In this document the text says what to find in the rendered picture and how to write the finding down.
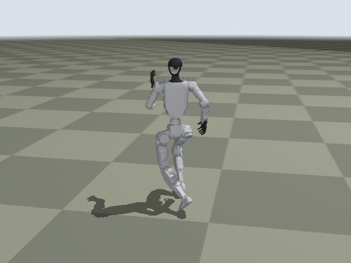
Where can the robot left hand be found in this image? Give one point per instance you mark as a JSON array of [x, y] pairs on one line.
[[152, 78]]

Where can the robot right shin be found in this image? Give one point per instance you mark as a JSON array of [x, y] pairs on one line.
[[178, 165]]

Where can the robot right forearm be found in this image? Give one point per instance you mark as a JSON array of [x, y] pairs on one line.
[[204, 114]]

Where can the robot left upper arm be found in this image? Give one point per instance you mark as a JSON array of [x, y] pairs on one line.
[[157, 88]]

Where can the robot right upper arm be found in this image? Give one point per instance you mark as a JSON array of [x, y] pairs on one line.
[[198, 93]]

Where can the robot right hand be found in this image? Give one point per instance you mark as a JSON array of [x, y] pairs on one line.
[[203, 126]]

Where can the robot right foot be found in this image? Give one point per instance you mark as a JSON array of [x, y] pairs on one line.
[[183, 186]]

